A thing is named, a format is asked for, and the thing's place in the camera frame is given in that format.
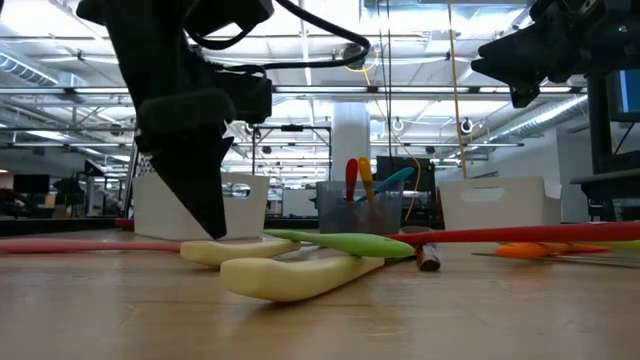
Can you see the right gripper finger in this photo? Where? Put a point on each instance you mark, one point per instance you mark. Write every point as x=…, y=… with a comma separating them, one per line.
x=520, y=55

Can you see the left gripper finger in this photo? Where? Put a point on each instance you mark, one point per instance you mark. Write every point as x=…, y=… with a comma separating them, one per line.
x=200, y=190

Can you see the cream spatula back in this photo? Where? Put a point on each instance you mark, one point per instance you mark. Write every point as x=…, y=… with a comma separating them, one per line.
x=290, y=280

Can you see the pink silicone spatula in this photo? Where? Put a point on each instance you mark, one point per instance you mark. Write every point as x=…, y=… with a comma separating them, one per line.
x=75, y=245

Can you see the red silicone spatula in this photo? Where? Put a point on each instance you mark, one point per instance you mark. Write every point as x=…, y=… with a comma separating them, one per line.
x=351, y=172

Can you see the yellow silicone spoon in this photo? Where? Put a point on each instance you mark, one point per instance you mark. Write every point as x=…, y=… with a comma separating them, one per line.
x=366, y=172

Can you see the blue silicone spoon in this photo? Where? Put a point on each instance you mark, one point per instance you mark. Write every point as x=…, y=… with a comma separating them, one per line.
x=397, y=178

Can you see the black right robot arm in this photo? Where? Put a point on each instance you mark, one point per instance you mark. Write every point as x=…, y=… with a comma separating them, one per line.
x=625, y=50

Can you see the white plastic bin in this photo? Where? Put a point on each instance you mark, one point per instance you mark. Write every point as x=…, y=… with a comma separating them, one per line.
x=500, y=210
x=250, y=215

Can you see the black computer monitor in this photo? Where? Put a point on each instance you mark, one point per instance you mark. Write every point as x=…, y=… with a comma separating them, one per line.
x=627, y=95

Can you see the white background panel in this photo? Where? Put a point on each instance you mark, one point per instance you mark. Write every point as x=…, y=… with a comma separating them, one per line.
x=300, y=202

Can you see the grey black equipment cart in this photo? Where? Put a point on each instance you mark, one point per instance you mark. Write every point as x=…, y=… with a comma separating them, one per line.
x=600, y=150

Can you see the grey translucent plastic bin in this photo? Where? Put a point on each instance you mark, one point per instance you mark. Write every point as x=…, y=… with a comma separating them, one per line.
x=340, y=215

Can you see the black background screen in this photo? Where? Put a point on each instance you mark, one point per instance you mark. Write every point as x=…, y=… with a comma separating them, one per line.
x=426, y=172

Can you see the white building column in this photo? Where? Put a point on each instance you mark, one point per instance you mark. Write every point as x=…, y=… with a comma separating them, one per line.
x=350, y=135

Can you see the black desk screen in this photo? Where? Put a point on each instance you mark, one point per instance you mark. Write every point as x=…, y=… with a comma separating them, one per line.
x=30, y=183

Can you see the orange silicone spatula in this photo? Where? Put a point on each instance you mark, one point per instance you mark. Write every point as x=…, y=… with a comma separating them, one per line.
x=520, y=250

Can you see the brown wooden spoon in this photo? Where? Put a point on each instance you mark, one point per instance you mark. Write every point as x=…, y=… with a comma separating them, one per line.
x=428, y=257

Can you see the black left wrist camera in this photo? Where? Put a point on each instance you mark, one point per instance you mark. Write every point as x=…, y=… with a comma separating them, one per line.
x=247, y=97

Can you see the black background rig frame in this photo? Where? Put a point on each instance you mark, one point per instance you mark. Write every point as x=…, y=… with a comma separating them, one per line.
x=292, y=128

